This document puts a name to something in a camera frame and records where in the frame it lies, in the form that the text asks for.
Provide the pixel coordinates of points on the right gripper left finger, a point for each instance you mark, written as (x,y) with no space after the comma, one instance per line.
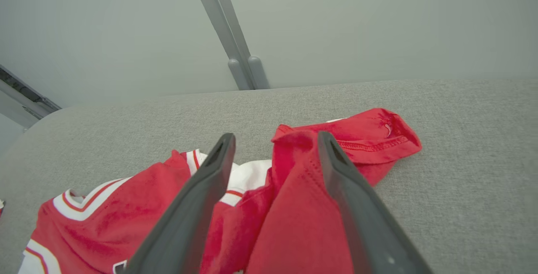
(185,223)

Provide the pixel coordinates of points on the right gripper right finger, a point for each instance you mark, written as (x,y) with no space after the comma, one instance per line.
(370,232)

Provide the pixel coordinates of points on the red white jersey shirt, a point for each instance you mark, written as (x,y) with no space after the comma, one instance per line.
(294,223)

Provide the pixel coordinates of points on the grey hinged partition post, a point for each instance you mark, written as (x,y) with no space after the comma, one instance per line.
(25,97)

